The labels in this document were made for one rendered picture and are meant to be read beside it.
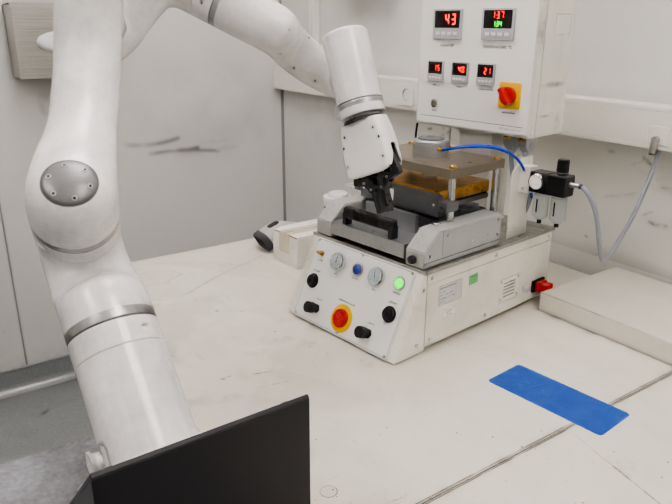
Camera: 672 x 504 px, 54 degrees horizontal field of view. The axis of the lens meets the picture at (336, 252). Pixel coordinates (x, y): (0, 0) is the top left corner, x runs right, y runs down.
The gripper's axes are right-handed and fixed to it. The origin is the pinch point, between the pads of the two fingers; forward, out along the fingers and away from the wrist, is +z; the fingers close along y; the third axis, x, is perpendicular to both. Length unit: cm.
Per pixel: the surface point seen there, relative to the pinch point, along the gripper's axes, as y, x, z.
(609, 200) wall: 12, 79, 11
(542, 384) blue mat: 14.1, 16.4, 39.8
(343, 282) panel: -22.8, 9.9, 14.0
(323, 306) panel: -28.6, 8.1, 18.2
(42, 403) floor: -188, 10, 39
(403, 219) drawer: -9.4, 18.0, 3.7
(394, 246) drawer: -8.0, 10.9, 8.7
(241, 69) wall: -131, 98, -76
